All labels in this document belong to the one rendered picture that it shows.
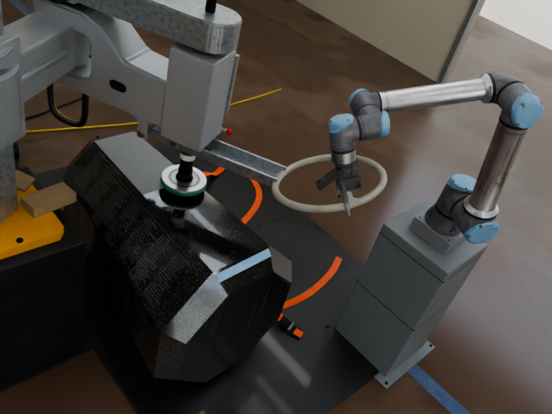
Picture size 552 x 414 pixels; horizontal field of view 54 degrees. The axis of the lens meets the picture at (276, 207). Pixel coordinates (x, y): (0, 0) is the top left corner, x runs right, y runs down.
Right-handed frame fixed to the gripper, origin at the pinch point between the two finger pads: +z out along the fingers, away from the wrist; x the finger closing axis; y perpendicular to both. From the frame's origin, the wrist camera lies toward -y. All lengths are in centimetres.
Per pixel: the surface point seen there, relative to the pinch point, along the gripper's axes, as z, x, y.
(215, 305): 36, 1, -57
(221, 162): -10, 41, -43
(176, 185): 2, 53, -67
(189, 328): 42, -2, -70
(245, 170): -6.6, 35.6, -33.9
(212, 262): 21, 12, -55
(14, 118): -53, 16, -111
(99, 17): -74, 65, -81
